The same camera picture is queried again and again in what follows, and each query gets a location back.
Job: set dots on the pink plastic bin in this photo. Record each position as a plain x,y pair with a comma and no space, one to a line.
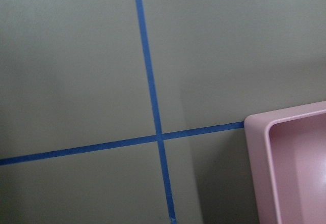
287,156

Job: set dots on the blue tape line crosswise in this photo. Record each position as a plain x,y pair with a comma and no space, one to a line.
122,143

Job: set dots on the blue tape line lengthwise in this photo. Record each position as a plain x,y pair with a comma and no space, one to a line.
155,110

